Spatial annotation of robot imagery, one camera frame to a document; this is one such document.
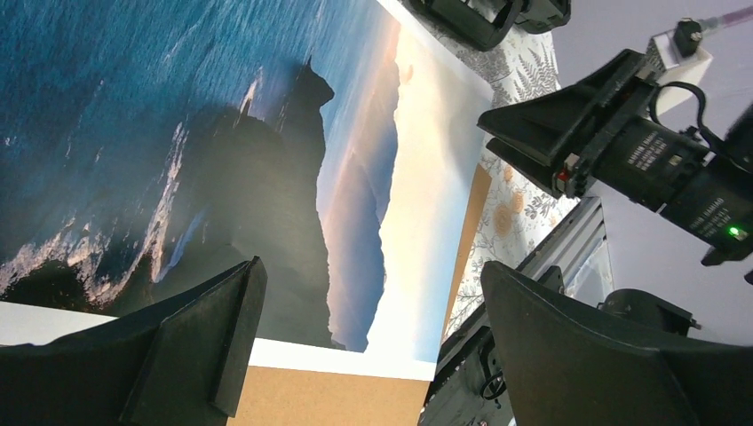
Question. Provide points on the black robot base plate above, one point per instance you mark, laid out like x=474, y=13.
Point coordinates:
x=473, y=392

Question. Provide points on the floral patterned table mat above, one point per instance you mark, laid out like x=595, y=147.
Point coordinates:
x=517, y=215

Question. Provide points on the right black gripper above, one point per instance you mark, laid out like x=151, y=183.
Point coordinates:
x=693, y=178

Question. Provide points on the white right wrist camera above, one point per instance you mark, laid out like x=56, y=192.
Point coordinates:
x=662, y=53

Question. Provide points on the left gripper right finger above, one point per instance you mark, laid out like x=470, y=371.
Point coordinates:
x=567, y=363

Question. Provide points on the black poker chip case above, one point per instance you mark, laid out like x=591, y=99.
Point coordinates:
x=484, y=24

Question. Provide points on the blue seascape photo print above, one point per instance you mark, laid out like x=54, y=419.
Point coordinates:
x=147, y=146

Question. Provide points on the brown cardboard backing board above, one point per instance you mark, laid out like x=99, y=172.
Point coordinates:
x=273, y=396

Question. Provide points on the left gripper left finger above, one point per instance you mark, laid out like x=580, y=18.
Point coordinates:
x=182, y=361

